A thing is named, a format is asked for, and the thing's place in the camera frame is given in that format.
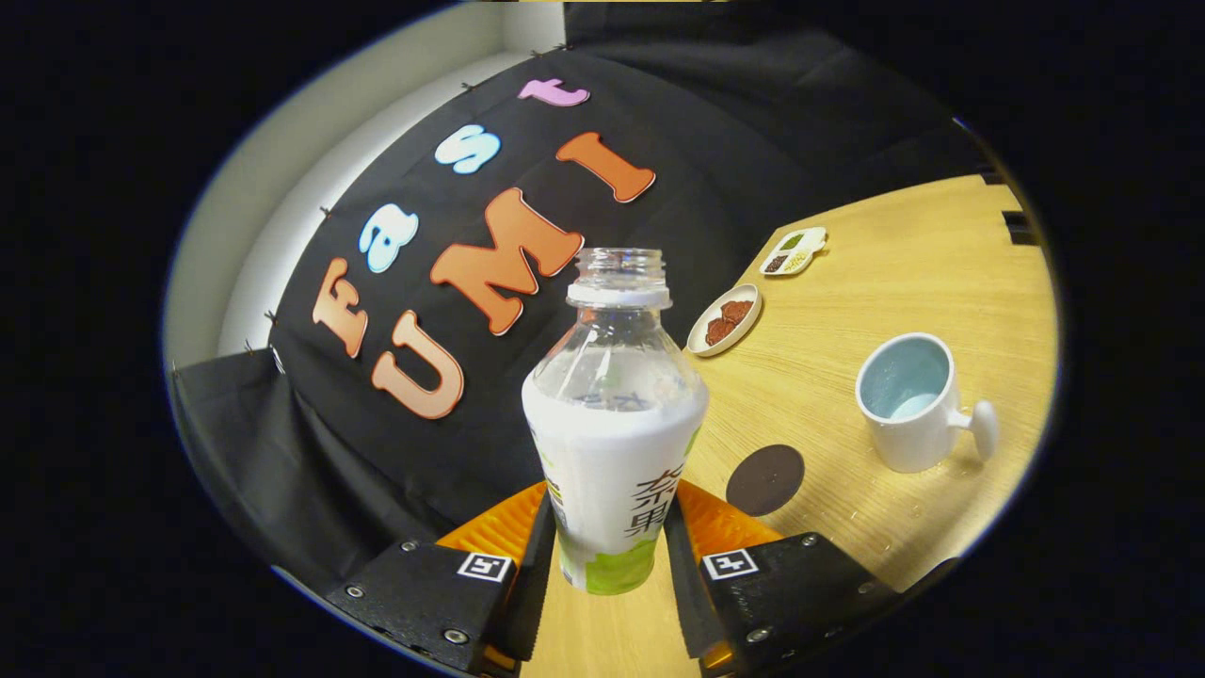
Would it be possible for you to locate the white cup blue inside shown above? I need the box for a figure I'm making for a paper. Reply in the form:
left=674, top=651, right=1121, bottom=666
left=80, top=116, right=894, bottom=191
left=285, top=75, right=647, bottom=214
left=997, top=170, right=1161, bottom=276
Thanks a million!
left=855, top=331, right=999, bottom=474

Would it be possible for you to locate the clear juice bottle white label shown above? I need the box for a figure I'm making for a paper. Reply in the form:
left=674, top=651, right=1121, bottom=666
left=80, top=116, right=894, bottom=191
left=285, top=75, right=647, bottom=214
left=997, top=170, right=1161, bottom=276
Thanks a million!
left=522, top=248, right=710, bottom=596

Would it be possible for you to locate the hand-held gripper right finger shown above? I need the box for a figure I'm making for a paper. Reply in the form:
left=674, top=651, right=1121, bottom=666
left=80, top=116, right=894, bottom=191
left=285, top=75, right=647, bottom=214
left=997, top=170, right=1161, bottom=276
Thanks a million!
left=664, top=478, right=909, bottom=674

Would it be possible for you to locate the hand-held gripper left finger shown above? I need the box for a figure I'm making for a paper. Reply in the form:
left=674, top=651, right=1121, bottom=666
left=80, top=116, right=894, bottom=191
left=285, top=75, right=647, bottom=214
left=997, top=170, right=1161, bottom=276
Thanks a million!
left=325, top=480, right=556, bottom=674

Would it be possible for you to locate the wooden table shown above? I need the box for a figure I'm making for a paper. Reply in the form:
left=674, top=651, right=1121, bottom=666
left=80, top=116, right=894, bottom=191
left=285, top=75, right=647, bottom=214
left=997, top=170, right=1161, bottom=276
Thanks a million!
left=522, top=174, right=1057, bottom=678

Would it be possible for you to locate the dark brown round coaster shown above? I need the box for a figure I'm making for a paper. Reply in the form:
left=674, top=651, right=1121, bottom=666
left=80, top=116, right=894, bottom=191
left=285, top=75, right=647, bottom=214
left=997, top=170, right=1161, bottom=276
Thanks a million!
left=725, top=444, right=806, bottom=517

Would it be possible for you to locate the white divided condiment dish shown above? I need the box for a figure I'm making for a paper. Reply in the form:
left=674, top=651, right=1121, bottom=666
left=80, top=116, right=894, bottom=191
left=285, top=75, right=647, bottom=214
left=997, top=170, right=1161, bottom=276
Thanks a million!
left=759, top=226, right=828, bottom=277

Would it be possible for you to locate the round white plate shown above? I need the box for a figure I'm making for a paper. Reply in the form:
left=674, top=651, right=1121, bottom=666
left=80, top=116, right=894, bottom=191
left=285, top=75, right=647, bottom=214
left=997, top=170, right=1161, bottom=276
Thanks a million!
left=686, top=283, right=763, bottom=358

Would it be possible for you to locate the black backdrop cloth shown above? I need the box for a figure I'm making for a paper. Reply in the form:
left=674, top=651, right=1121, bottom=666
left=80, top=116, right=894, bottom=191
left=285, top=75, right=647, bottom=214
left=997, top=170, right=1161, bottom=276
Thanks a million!
left=169, top=0, right=999, bottom=594

